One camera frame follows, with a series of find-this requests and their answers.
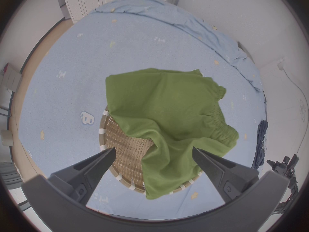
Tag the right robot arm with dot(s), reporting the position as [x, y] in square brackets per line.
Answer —
[287, 168]

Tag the round woven basket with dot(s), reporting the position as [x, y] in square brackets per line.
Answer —
[126, 145]

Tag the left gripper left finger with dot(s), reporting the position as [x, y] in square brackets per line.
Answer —
[90, 171]

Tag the green shorts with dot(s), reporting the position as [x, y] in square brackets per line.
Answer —
[166, 110]

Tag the pale blue quilt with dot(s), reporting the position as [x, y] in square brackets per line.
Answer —
[217, 39]

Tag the bed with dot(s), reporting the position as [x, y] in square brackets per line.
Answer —
[72, 100]

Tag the dark blue garment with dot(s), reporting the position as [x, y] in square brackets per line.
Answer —
[261, 141]

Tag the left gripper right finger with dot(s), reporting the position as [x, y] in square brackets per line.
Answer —
[217, 171]

